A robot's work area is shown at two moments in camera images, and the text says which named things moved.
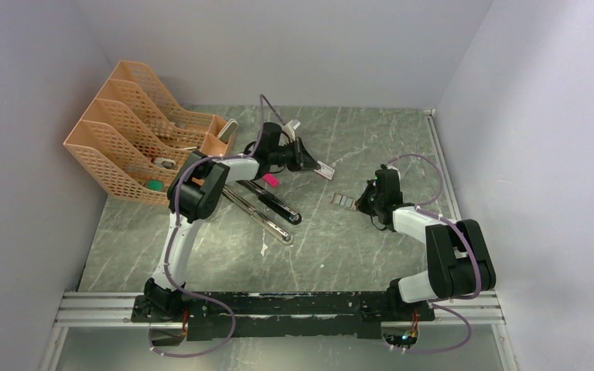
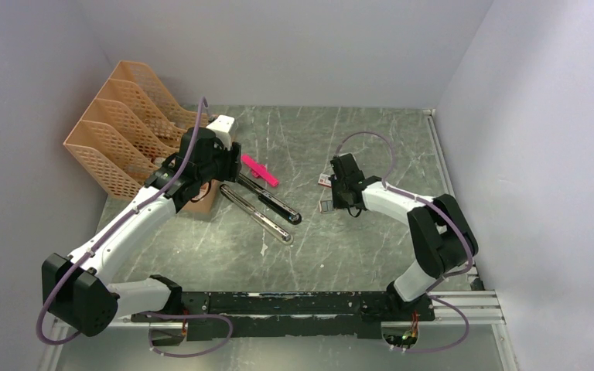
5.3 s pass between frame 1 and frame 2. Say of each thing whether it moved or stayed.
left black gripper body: moved
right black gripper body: moved
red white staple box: moved
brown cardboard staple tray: moved
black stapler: stayed
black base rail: stayed
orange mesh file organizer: stayed
